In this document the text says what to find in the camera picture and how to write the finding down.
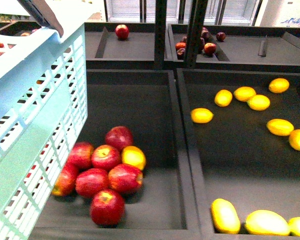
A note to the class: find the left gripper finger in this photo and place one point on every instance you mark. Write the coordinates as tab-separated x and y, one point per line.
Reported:
43	14

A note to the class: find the light blue plastic basket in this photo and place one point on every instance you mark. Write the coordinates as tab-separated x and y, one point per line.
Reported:
43	108

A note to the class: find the yellow lemon among apples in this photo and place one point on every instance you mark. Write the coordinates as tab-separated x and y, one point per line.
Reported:
134	156

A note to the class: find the yellow mango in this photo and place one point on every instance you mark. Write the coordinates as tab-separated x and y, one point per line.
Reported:
224	217
294	226
266	222

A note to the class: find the red apple on back shelf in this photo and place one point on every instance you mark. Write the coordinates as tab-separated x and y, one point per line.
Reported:
122	32

